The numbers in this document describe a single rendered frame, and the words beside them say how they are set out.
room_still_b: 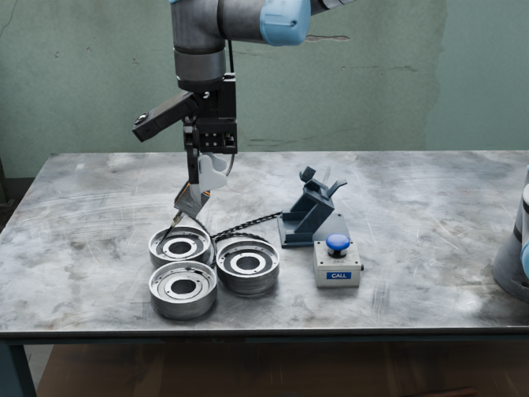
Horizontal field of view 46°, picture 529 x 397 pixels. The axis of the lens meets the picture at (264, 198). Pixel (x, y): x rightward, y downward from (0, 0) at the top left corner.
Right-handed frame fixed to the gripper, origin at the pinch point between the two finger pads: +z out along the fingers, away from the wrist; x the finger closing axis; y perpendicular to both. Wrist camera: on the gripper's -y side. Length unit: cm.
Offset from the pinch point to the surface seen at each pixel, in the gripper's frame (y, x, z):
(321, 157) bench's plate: 27.0, 37.0, 13.3
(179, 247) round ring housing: -3.3, 1.2, 11.7
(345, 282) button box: 24.2, -9.8, 12.2
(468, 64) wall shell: 104, 151, 31
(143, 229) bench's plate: -10.6, 9.7, 13.2
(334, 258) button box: 22.4, -7.8, 8.7
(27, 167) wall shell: -83, 160, 77
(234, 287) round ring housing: 6.1, -10.7, 11.6
